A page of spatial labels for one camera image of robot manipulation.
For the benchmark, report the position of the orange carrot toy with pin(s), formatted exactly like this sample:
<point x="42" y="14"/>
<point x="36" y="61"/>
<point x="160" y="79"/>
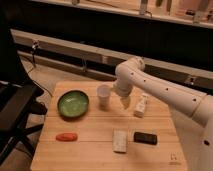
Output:
<point x="67" y="137"/>

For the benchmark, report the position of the white small bottle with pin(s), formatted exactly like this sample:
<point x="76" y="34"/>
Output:
<point x="140" y="107"/>

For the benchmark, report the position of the black rectangular box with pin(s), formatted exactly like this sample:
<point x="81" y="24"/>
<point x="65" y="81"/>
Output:
<point x="145" y="138"/>

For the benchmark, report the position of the white sponge block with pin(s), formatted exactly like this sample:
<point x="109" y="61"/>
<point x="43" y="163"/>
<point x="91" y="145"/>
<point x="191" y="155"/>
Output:
<point x="119" y="141"/>

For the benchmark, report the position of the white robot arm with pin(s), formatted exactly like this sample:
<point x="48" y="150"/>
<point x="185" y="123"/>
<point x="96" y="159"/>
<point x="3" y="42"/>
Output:
<point x="195" y="104"/>

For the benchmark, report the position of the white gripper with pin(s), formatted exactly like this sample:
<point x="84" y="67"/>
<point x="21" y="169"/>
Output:
<point x="125" y="101"/>

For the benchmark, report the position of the white ceramic cup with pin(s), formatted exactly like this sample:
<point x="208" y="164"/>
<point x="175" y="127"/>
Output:
<point x="103" y="94"/>

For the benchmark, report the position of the black chair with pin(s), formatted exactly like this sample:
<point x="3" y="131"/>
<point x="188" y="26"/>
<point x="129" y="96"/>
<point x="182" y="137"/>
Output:
<point x="18" y="95"/>

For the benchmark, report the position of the green ceramic bowl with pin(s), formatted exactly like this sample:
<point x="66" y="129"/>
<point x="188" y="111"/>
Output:
<point x="73" y="104"/>

